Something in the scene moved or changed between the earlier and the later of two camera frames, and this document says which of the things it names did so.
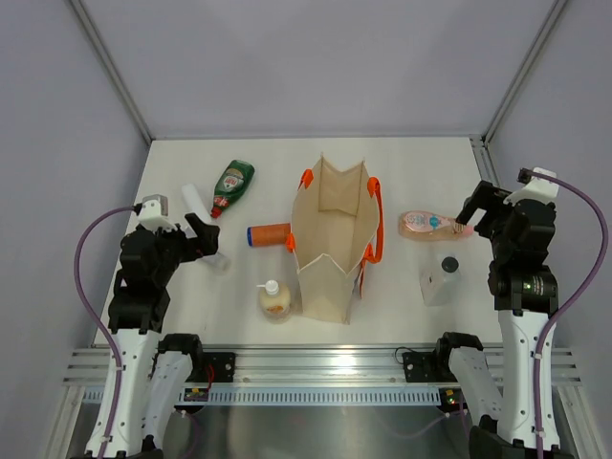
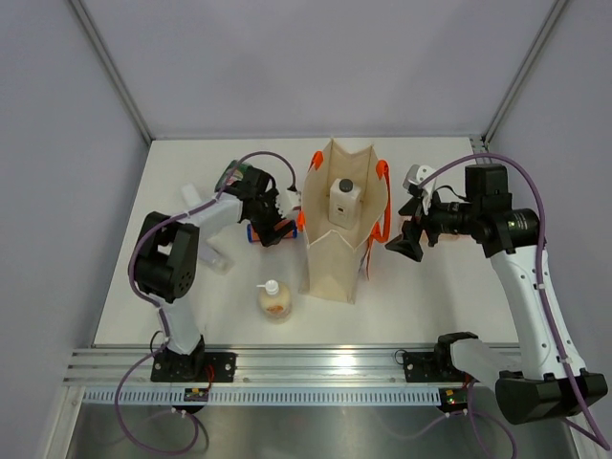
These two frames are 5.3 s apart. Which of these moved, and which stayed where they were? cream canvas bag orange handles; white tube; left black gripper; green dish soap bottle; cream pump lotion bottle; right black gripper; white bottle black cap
Moved: right black gripper; cream canvas bag orange handles; white bottle black cap; left black gripper
Stayed: white tube; cream pump lotion bottle; green dish soap bottle
